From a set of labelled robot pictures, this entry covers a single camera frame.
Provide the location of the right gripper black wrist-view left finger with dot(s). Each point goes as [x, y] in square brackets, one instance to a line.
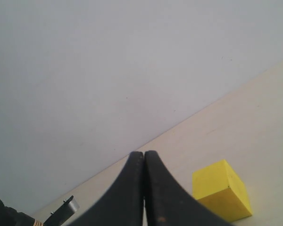
[122, 204]

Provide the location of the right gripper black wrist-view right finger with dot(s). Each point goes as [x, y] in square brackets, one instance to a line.
[167, 203]

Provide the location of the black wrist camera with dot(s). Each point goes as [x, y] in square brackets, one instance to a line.
[63, 213]

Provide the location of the yellow foam cube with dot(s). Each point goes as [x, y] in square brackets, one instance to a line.
[219, 188]

